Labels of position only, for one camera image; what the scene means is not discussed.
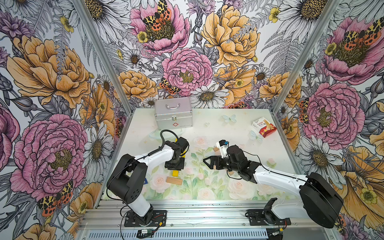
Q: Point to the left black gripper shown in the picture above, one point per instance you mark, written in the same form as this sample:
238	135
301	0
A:
178	167

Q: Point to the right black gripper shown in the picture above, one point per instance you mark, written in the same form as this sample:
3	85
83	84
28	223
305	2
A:
216	158

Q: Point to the yellow short block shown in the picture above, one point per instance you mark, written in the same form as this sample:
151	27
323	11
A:
175	173

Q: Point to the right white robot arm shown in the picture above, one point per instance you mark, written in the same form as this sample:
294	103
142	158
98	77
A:
316	199

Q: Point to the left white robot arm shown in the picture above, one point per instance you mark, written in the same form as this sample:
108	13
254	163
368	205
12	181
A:
128	178

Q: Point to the silver metal case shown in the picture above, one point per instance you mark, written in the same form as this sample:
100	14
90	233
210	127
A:
174	113

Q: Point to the red white snack box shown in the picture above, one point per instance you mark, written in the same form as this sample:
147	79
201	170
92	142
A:
263	127

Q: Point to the small green circuit board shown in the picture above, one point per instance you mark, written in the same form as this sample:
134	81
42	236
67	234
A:
143	232

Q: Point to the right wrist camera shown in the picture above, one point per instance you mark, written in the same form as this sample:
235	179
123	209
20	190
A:
223	145

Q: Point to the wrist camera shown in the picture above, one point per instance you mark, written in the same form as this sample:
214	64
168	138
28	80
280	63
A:
223	145
181	145

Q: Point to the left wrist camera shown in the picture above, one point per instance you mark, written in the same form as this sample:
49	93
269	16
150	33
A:
181	145

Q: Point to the aluminium front rail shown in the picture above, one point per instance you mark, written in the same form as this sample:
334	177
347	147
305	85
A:
186	214

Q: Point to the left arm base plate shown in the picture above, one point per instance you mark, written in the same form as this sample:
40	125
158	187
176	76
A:
153	218

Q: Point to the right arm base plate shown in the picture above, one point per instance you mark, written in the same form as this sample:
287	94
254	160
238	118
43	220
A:
258	217

